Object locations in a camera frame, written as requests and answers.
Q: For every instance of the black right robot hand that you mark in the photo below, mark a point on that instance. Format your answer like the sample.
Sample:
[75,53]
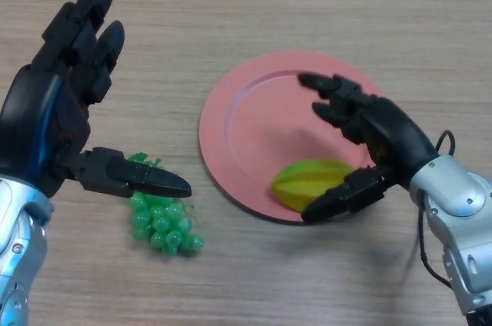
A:
[396,137]

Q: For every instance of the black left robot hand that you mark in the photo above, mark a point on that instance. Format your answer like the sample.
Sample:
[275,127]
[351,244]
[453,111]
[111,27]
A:
[27,118]

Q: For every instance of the yellow starfruit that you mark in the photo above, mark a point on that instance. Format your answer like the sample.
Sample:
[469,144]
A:
[303,183]

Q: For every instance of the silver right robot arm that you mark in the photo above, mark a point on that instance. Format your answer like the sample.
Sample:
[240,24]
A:
[461,210]

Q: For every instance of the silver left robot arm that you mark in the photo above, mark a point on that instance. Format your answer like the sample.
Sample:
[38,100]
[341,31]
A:
[15,237]

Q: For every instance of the pink round plate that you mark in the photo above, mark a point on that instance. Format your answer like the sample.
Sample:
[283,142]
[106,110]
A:
[261,126]

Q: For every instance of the green grape bunch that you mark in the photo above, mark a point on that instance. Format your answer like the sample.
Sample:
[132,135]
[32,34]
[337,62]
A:
[161,222]

